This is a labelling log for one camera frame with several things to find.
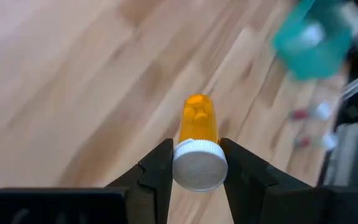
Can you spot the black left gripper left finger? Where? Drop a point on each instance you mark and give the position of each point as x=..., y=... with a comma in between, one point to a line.
x=154, y=177

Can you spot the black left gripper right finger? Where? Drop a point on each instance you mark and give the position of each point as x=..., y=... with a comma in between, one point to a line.
x=247, y=180

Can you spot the orange pill bottle white cap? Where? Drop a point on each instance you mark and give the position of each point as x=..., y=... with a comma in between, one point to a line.
x=199, y=165

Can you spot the red pill bottle white cap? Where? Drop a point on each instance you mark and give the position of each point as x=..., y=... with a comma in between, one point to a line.
x=322, y=111
x=329, y=141

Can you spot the teal plastic bin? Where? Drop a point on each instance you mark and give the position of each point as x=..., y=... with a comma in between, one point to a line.
x=312, y=59

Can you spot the black table frame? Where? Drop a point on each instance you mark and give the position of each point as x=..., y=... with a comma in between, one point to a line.
x=327, y=158

